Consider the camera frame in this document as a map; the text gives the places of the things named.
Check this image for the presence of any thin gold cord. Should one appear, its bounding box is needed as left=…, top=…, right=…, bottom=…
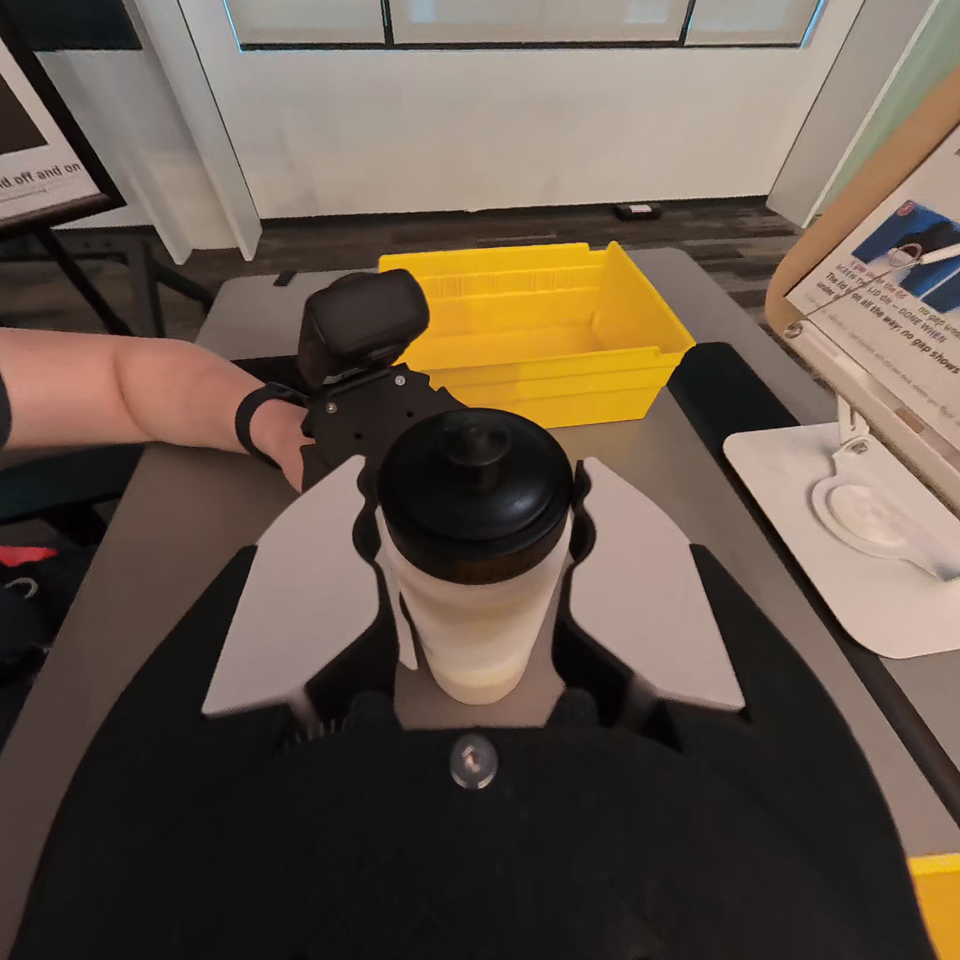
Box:
left=783, top=255, right=901, bottom=337

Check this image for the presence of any black bottle lid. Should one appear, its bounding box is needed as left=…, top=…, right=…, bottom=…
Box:
left=377, top=408, right=576, bottom=586

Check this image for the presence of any dark wall screen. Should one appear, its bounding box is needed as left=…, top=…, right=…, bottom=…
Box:
left=21, top=0, right=144, bottom=52

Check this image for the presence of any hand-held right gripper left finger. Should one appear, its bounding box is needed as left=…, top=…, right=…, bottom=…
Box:
left=201, top=455, right=401, bottom=727

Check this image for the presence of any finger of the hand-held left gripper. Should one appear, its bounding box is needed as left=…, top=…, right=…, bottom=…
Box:
left=388, top=577, right=420, bottom=674

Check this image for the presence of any yellow plastic bin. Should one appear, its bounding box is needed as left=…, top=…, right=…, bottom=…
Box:
left=378, top=240, right=697, bottom=431
left=907, top=851, right=960, bottom=960

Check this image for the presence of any large glass window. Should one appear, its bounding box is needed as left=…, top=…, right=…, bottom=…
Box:
left=223, top=0, right=828, bottom=52

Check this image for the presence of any person's left hand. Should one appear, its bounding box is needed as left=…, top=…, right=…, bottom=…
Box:
left=249, top=401, right=309, bottom=494

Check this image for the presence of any white plastic bottle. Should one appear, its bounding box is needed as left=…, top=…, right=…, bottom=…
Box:
left=375, top=510, right=573, bottom=706

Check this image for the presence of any person's left forearm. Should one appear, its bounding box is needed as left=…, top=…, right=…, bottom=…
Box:
left=0, top=327, right=260, bottom=455

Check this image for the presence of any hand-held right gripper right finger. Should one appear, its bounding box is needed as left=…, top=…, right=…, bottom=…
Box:
left=549, top=454, right=747, bottom=729

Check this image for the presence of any white stand base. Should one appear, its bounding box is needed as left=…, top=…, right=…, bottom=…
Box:
left=722, top=421, right=960, bottom=661

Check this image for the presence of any black backpack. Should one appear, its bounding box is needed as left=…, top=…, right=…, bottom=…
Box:
left=0, top=551, right=102, bottom=676

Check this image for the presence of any instruction sheet on stand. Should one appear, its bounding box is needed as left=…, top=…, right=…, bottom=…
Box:
left=765, top=67, right=960, bottom=519

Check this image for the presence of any white paper sign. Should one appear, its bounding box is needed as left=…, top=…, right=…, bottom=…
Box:
left=783, top=123, right=960, bottom=444

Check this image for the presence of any black framed sign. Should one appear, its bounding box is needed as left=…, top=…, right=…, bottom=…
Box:
left=0, top=15, right=129, bottom=235

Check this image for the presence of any metal stand bracket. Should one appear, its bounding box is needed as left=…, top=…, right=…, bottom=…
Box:
left=808, top=396, right=960, bottom=584

